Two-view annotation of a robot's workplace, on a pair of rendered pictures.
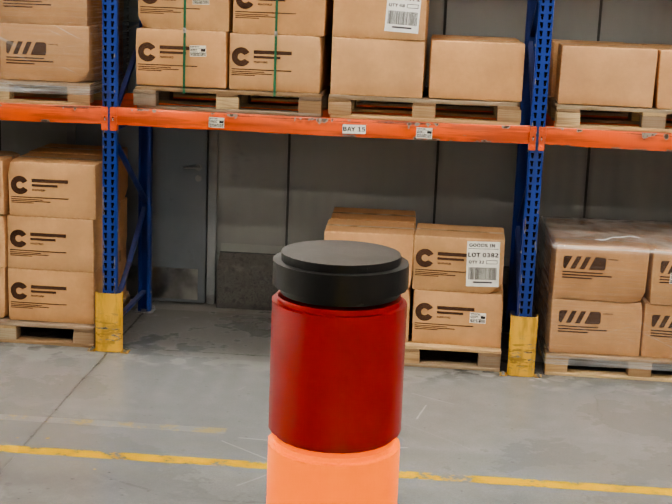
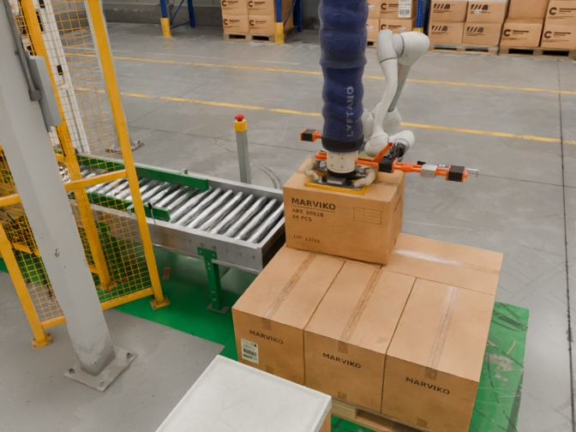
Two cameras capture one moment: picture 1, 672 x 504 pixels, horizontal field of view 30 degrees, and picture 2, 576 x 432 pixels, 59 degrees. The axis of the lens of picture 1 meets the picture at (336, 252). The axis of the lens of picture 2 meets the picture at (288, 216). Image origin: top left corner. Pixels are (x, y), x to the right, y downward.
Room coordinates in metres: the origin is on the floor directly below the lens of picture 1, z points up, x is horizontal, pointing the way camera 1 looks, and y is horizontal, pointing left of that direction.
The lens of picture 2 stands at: (-1.79, -2.29, 2.25)
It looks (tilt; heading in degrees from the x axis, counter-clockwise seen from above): 31 degrees down; 21
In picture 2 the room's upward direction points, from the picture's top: 3 degrees counter-clockwise
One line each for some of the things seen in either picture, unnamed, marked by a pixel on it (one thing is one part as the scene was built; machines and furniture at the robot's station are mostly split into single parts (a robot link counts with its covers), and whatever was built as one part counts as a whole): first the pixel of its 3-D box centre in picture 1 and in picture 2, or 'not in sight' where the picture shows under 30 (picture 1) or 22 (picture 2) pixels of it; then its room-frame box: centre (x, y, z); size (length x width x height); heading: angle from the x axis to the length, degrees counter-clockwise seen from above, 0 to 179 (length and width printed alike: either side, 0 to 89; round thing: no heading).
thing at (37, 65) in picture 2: not in sight; (33, 90); (-0.09, -0.46, 1.62); 0.20 x 0.05 x 0.30; 84
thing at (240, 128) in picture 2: not in sight; (245, 183); (1.30, -0.77, 0.50); 0.07 x 0.07 x 1.00; 84
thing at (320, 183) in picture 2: not in sight; (336, 183); (0.59, -1.66, 0.98); 0.34 x 0.10 x 0.05; 85
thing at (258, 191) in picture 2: not in sight; (167, 181); (1.18, -0.16, 0.50); 2.31 x 0.05 x 0.19; 84
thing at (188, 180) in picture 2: not in sight; (124, 165); (1.16, 0.20, 0.60); 1.60 x 0.10 x 0.09; 84
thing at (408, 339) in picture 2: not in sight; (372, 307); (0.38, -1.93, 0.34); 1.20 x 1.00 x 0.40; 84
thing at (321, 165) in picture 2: not in sight; (342, 169); (0.69, -1.67, 1.02); 0.34 x 0.25 x 0.06; 85
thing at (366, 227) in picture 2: not in sight; (345, 208); (0.71, -1.68, 0.75); 0.60 x 0.40 x 0.40; 87
